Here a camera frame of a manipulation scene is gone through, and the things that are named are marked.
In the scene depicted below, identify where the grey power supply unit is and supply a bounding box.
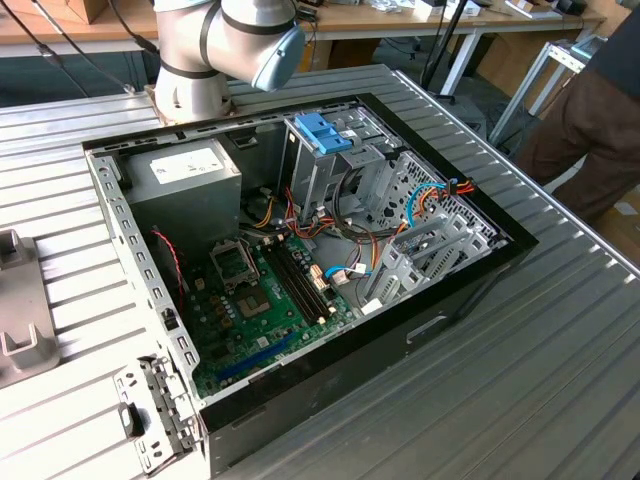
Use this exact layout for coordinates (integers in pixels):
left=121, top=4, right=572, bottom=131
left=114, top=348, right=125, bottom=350
left=119, top=137, right=245, bottom=261

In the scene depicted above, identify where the person in dark shirt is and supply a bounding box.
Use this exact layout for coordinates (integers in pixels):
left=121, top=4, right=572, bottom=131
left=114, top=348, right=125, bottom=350
left=514, top=9, right=640, bottom=221

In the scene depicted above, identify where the black tripod stand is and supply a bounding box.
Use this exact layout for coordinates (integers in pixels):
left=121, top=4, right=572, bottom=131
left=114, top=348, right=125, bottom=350
left=419, top=0, right=474, bottom=104

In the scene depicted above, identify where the brown cardboard box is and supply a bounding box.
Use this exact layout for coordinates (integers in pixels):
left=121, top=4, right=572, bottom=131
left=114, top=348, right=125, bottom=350
left=474, top=29, right=551, bottom=99
left=14, top=0, right=110, bottom=25

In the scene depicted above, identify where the red black fan wire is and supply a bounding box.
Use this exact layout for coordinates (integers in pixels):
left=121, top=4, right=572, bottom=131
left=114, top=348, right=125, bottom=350
left=150, top=228, right=186, bottom=297

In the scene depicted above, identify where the grey metal slot bracket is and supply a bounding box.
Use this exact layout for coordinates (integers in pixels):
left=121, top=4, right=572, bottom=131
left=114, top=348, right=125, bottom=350
left=112, top=353, right=209, bottom=476

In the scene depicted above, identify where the blue expansion slot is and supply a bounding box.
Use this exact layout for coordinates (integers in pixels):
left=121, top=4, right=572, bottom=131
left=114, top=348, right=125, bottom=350
left=214, top=332, right=297, bottom=385

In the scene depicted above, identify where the blue data wire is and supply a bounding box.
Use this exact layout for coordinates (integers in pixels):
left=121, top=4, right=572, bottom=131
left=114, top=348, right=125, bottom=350
left=405, top=181, right=451, bottom=230

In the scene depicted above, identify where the CPU socket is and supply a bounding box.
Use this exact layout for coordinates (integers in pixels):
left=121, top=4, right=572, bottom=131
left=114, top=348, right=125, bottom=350
left=207, top=238, right=263, bottom=296

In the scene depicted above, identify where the blue wire white plug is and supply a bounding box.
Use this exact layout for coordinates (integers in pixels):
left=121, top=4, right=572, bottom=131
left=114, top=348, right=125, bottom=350
left=323, top=264, right=375, bottom=287

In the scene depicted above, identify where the blue plastic drive rail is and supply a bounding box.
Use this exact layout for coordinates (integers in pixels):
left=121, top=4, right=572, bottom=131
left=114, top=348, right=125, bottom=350
left=293, top=113, right=355, bottom=157

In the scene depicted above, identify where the pale blue teach pendant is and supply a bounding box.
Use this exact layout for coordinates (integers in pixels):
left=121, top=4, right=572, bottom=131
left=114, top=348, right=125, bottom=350
left=569, top=34, right=609, bottom=62

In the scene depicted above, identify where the wooden desk white frame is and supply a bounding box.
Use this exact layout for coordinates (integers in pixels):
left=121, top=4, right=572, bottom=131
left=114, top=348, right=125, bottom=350
left=309, top=0, right=609, bottom=96
left=0, top=9, right=161, bottom=59

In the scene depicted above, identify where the red orange power wire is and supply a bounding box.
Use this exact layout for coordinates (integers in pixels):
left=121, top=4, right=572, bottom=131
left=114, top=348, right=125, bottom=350
left=439, top=176, right=477, bottom=200

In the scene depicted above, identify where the black RAM slot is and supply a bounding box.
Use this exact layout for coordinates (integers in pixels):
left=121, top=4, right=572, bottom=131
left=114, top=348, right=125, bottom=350
left=274, top=239, right=332, bottom=317
left=262, top=243, right=321, bottom=325

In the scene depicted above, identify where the square chipset chip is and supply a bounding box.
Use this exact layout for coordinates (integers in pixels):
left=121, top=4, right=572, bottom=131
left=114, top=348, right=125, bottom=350
left=236, top=291, right=275, bottom=321

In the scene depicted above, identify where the grey parts rack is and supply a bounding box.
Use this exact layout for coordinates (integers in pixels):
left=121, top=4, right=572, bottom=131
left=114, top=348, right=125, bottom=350
left=0, top=228, right=62, bottom=390

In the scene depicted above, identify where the black plastic latch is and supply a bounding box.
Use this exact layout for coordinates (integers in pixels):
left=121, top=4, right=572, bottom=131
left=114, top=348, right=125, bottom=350
left=117, top=401, right=146, bottom=440

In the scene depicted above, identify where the green motherboard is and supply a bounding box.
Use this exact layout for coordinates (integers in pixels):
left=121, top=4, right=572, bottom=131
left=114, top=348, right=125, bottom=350
left=187, top=234, right=362, bottom=400

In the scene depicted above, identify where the grey metal disk bay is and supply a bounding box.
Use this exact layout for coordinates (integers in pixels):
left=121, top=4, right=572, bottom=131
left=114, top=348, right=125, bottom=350
left=358, top=213, right=510, bottom=312

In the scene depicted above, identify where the black PC case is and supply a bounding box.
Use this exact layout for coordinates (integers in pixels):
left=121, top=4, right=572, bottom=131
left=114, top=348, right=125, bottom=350
left=81, top=92, right=540, bottom=480

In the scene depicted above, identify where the grey metal drive cage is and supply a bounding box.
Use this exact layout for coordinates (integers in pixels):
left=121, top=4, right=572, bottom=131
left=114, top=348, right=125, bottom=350
left=278, top=107, right=404, bottom=224

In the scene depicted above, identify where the yellow orange wire pair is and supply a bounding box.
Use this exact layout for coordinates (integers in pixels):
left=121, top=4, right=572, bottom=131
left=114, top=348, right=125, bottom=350
left=253, top=193, right=280, bottom=230

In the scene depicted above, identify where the coloured wire bundle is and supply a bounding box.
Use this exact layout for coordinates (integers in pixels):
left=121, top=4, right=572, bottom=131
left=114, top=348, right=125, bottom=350
left=282, top=187, right=409, bottom=275

